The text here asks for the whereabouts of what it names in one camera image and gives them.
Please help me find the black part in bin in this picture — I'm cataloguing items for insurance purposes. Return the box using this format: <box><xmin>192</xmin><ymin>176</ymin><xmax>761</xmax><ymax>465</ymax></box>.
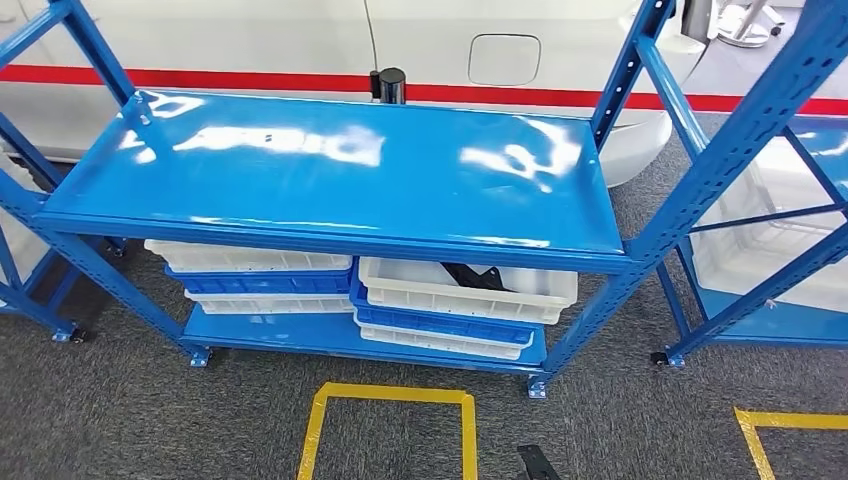
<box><xmin>440</xmin><ymin>262</ymin><xmax>518</xmax><ymax>293</ymax></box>

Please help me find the blue metal shelf rack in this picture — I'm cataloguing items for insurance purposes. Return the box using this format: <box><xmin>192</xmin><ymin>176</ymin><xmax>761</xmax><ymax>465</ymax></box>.
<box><xmin>0</xmin><ymin>112</ymin><xmax>91</xmax><ymax>344</ymax></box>
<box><xmin>652</xmin><ymin>115</ymin><xmax>848</xmax><ymax>369</ymax></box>
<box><xmin>0</xmin><ymin>0</ymin><xmax>848</xmax><ymax>400</ymax></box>

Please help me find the blue plastic bin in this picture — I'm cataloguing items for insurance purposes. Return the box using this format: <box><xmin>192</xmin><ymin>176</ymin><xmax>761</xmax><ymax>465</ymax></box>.
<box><xmin>164</xmin><ymin>264</ymin><xmax>352</xmax><ymax>296</ymax></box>
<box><xmin>349</xmin><ymin>261</ymin><xmax>541</xmax><ymax>347</ymax></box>

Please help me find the yellow floor tape outline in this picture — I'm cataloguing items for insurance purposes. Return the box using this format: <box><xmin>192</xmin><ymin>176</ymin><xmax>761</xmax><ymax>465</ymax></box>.
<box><xmin>296</xmin><ymin>382</ymin><xmax>480</xmax><ymax>480</ymax></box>
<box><xmin>733</xmin><ymin>407</ymin><xmax>848</xmax><ymax>480</ymax></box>

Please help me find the black robot foot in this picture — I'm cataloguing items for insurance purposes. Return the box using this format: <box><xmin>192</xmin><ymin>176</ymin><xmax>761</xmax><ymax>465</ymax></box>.
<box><xmin>516</xmin><ymin>445</ymin><xmax>564</xmax><ymax>480</ymax></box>

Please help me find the white car with red stripe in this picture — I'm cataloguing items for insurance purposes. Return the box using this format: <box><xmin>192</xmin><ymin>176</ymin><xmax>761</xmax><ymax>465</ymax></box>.
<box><xmin>0</xmin><ymin>0</ymin><xmax>707</xmax><ymax>188</ymax></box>

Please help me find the large translucent white bin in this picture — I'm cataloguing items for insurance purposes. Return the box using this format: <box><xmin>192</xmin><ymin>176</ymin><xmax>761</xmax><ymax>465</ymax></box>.
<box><xmin>0</xmin><ymin>152</ymin><xmax>53</xmax><ymax>309</ymax></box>
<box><xmin>688</xmin><ymin>135</ymin><xmax>848</xmax><ymax>314</ymax></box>

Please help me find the black barrier post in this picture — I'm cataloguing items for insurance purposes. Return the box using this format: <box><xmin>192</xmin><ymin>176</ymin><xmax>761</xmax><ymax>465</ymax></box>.
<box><xmin>368</xmin><ymin>67</ymin><xmax>407</xmax><ymax>106</ymax></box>

